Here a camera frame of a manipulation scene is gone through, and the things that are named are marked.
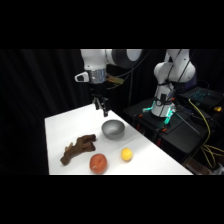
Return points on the orange peach toy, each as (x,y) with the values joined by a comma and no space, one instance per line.
(98,163)

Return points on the black curtain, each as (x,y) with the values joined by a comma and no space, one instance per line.
(26,100)

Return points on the green base light strip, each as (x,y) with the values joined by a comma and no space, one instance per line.
(169,115)

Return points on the brown plush deer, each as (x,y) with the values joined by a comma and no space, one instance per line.
(79,147)

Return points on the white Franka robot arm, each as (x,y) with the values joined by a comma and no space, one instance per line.
(166,71)

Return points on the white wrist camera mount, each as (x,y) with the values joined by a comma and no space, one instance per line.
(81,77)

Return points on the black robot stand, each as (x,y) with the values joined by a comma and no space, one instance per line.
(181,135)

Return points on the black laptop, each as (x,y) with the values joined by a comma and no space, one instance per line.
(203,95)

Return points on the small yellow connector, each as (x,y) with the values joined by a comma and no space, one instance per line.
(217,108)

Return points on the grey bowl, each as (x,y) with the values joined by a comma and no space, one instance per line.
(113,130)

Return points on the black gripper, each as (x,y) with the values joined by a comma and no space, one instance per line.
(98,89)

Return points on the yellow lemon toy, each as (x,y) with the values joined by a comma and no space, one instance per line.
(126,154)

